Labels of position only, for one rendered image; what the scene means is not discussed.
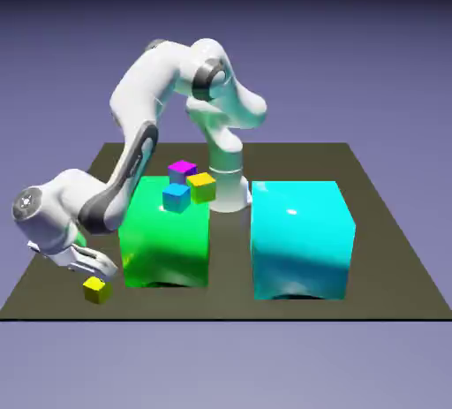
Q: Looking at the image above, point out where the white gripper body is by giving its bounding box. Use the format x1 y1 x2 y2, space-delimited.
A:
49 243 119 281

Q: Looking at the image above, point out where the large cyan box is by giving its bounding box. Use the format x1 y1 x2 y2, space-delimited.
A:
249 180 357 301

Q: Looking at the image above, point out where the small orange cube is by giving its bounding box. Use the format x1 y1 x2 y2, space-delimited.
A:
185 171 217 204

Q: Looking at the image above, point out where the small magenta cube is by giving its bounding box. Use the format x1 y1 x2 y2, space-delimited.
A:
167 159 198 186

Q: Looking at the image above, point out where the small yellow cube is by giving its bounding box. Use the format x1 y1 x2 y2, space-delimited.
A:
82 276 113 306

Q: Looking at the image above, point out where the large green box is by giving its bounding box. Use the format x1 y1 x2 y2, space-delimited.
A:
117 175 211 289

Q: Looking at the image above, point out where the small blue cube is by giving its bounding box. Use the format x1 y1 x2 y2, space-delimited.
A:
162 182 192 214

